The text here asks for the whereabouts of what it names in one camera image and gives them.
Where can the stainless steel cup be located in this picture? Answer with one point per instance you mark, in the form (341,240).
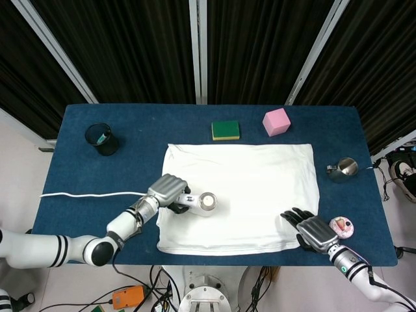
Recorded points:
(344,170)

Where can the orange box device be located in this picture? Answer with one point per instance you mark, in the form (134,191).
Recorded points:
(128,296)

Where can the black mesh pen holder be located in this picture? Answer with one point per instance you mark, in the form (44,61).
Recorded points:
(109,143)

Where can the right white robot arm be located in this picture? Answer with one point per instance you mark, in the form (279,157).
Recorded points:
(346,261)

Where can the green and yellow sponge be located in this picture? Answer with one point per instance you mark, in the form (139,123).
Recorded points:
(226,129)

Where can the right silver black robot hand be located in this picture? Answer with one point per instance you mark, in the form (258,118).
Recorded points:
(317,232)

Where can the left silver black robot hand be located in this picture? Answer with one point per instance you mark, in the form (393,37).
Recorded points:
(167,190)

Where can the pink toy donut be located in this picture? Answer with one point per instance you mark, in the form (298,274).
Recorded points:
(341,227)

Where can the blue table mat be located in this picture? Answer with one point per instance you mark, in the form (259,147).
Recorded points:
(97,169)

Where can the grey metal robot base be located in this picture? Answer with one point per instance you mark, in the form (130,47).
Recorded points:
(208,292)

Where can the white cloth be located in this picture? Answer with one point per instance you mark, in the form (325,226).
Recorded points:
(253,182)

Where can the teal and black marker pen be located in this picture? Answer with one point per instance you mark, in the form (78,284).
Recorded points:
(101,138)

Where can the white metal frame post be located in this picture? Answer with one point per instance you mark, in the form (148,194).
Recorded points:
(55,42)
(318,48)
(199,48)
(395,150)
(26,130)

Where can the black curtain panel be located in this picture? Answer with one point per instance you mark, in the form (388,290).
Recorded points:
(29,74)
(130,48)
(260,48)
(380,71)

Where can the pink foam cube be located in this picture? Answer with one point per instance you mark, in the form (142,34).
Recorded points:
(276,123)

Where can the white handheld steam iron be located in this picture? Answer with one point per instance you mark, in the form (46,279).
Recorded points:
(208,201)

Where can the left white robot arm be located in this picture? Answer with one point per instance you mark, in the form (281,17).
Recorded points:
(32,247)

